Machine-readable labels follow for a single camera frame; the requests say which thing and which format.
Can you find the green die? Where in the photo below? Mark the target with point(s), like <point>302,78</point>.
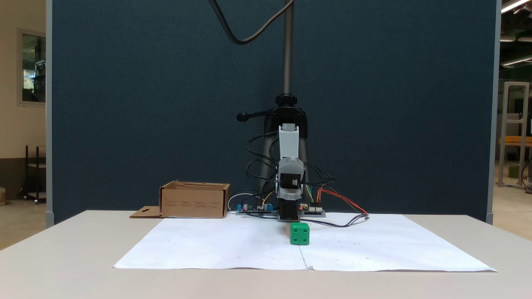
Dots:
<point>300,234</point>

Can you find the green bin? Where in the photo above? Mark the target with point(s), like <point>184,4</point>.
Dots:
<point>513,171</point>

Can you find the blue power circuit board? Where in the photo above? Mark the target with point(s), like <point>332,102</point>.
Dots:
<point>266,207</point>

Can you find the grey motor controller board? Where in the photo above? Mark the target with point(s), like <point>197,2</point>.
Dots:
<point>316,211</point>

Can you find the white paper sheet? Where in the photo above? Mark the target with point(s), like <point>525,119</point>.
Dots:
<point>232,245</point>

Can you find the cardboard box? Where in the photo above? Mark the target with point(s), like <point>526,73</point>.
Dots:
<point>193,201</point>

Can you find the dark blue partition panel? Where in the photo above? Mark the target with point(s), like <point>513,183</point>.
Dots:
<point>145,104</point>

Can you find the black shelf cart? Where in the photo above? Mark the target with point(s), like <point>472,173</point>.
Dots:
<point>31,174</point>

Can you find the ceiling light strip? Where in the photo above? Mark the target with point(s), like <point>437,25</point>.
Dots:
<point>513,5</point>

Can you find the black camera tripod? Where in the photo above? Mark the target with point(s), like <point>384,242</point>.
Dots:
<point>288,50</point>

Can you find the aluminium profile frame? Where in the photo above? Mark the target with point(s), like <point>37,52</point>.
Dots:
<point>506,133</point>

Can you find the wall window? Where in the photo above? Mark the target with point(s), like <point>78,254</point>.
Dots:
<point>33,66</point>

